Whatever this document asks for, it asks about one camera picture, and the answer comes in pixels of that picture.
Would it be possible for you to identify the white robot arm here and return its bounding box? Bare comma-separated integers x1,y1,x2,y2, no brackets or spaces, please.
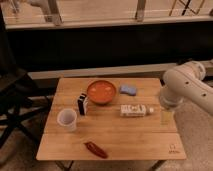
158,61,213,117

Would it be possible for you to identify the black and white eraser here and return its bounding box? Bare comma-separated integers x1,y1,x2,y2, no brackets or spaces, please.
77,93,88,115

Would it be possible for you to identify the clear plastic bottle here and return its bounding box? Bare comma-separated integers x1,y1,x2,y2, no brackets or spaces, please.
120,104,154,117

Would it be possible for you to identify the blue sponge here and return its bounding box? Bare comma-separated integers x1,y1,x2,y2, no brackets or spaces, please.
120,85,137,96

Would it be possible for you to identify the orange bowl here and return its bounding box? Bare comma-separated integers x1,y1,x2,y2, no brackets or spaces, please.
87,80,116,105

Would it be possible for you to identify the wooden folding table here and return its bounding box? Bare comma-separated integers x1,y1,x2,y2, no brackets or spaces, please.
37,78,186,161

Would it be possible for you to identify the red chili pepper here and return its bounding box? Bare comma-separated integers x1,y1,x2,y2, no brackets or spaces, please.
85,142,108,159

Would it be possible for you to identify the white plastic cup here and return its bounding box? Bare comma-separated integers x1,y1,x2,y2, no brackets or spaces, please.
57,108,77,132

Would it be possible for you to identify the black office chair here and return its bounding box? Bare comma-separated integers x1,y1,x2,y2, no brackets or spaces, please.
0,9,51,149

